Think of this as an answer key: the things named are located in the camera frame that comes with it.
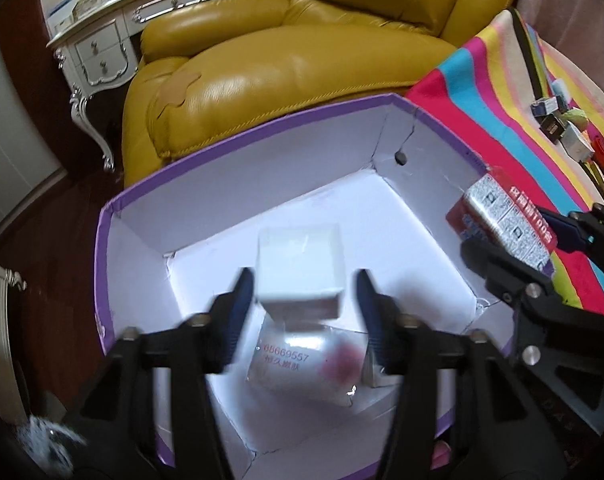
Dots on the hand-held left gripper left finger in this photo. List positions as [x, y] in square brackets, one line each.
[237, 305]

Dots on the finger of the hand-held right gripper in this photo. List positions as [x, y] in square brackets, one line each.
[501, 270]
[561, 232]

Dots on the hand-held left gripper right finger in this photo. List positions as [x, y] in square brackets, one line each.
[369, 305]

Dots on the red and silver box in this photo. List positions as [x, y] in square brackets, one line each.
[496, 210]

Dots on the white cube carton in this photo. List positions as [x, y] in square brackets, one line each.
[299, 265]

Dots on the purple cardboard box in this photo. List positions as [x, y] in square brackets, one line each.
[207, 200]

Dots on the white box with red print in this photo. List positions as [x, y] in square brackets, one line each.
[302, 360]

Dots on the light blue box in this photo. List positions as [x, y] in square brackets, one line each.
[577, 142]

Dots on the black box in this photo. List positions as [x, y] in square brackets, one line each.
[555, 127]

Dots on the white packet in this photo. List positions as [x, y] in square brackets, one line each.
[560, 92]

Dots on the colourful striped blanket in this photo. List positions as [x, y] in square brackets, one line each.
[481, 90]

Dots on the pink curtain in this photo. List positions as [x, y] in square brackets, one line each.
[571, 0]

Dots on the white fluffy fabric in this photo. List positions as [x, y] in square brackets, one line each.
[44, 440]

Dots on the cream ornate cabinet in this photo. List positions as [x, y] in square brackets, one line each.
[2, 340]

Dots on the yellow leather armchair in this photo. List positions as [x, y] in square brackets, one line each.
[292, 60]

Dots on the white door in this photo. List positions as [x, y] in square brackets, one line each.
[12, 135]

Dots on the white ornate dresser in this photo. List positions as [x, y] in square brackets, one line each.
[102, 50]

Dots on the blue and white box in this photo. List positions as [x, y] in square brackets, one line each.
[64, 12]

